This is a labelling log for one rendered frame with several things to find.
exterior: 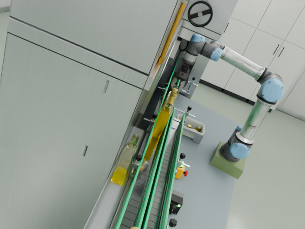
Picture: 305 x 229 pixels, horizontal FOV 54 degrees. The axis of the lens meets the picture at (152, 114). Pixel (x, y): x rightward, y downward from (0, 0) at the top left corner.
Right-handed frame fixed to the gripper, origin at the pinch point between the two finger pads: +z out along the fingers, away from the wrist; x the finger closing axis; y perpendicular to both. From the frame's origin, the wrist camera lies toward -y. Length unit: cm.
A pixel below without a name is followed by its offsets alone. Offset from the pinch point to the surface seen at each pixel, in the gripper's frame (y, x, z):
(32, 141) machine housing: -59, 55, 29
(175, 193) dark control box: -50, -20, 32
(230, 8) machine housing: 103, -19, -47
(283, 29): 379, -143, -28
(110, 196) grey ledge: -74, 10, 27
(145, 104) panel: -11.9, 13.1, 10.5
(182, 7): -38, 13, -50
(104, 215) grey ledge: -85, 9, 27
